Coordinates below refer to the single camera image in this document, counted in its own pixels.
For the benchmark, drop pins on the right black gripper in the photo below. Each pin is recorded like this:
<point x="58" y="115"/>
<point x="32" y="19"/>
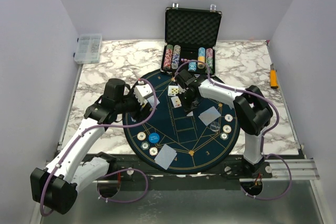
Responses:
<point x="188" y="108"/>

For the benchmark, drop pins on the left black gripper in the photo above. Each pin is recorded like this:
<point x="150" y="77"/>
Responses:
<point x="139" y="115"/>

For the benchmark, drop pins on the two of hearts card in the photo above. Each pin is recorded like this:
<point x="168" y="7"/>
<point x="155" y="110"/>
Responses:
<point x="176" y="102"/>

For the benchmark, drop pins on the blue playing card box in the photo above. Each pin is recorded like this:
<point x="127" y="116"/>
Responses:
<point x="151" y="101"/>

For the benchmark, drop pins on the eight of clubs card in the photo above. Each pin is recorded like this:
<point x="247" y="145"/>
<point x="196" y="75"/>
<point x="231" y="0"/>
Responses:
<point x="172" y="91"/>

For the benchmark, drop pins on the blue small blind button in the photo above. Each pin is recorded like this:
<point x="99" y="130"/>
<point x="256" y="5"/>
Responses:
<point x="154" y="138"/>

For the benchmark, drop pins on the green white chip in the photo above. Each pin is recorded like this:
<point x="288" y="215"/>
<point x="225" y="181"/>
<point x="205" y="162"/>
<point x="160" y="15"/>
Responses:
<point x="145" y="145"/>

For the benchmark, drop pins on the clear dealer button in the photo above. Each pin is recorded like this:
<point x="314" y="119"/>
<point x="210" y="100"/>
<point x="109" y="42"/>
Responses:
<point x="214" y="126"/>

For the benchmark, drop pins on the red white poker chip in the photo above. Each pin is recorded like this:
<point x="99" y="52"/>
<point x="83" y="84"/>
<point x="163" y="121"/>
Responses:
<point x="228" y="117"/>

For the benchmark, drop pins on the yellow white poker chip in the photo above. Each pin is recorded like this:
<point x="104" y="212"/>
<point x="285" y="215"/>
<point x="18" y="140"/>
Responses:
<point x="227" y="129"/>

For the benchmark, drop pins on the green poker chip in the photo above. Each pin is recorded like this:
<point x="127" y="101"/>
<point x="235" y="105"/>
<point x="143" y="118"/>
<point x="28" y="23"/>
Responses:
<point x="224" y="136"/>

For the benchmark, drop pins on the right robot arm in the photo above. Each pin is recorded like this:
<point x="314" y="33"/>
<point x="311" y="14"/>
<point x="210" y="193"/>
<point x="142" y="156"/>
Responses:
<point x="252" y="111"/>

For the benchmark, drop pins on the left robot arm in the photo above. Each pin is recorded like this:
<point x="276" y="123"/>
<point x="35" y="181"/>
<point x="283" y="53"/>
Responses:
<point x="57" y="185"/>

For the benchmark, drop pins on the light blue chip stack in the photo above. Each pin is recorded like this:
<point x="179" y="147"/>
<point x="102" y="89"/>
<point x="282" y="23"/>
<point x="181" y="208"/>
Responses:
<point x="192" y="66"/>

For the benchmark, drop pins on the blue grey chip stack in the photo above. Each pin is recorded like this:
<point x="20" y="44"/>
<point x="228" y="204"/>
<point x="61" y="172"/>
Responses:
<point x="176" y="57"/>

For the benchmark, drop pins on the red white chip stack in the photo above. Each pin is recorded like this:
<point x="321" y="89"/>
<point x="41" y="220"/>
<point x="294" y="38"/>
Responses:
<point x="168" y="57"/>

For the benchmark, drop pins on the round blue poker mat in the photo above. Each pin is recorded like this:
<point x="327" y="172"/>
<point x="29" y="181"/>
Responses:
<point x="198" y="148"/>

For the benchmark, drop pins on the yellow chip stack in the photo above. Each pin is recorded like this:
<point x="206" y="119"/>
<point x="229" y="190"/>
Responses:
<point x="201" y="58"/>

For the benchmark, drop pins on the pink green chip stack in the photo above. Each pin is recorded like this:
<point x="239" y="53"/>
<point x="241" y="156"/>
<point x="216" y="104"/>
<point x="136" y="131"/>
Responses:
<point x="209" y="59"/>

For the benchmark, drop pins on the black aluminium chip case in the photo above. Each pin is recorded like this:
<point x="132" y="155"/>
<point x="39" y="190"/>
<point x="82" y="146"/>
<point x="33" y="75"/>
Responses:
<point x="191" y="29"/>

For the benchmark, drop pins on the clear plastic organizer box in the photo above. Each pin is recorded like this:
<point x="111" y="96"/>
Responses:
<point x="88" y="49"/>

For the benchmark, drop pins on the orange utility knife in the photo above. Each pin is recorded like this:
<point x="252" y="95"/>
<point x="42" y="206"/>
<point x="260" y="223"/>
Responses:
<point x="273" y="77"/>

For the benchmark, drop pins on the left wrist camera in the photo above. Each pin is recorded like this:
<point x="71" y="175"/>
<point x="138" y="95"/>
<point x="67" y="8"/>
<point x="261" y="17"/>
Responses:
<point x="142" y="91"/>

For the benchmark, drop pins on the black mounting base rail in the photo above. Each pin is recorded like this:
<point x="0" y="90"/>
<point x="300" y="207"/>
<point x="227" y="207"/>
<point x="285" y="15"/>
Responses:
<point x="228" y="174"/>

